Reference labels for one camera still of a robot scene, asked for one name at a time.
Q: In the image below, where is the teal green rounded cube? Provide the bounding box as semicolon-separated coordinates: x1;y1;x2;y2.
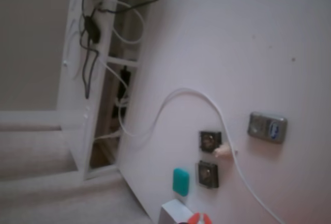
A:
172;167;190;197

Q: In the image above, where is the white cardboard bin box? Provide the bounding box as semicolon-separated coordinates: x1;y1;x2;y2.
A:
158;199;195;224

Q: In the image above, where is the lower black socket module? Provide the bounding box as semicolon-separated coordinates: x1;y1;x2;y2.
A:
195;159;220;190

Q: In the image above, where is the black socket module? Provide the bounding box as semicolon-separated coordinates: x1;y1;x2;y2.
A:
195;159;220;190
198;130;223;155

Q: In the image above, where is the upper black socket module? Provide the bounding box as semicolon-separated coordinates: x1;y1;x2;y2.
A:
198;130;223;155

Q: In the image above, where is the grey metal tin case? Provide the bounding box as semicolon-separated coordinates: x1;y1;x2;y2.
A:
247;111;289;145

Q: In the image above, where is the black power adapter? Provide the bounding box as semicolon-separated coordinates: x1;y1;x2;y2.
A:
83;15;102;45

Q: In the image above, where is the long white cable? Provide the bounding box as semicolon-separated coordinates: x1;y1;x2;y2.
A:
119;87;284;224

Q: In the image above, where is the thin white cable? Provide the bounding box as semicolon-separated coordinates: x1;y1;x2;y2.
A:
96;53;130;142

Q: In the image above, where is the white metal frame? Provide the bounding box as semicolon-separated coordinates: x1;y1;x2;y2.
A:
0;0;146;181

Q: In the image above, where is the thin black adapter cable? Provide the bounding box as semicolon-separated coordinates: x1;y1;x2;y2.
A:
79;0;114;99

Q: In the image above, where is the white looped cable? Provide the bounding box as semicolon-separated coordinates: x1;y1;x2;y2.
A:
98;0;145;46

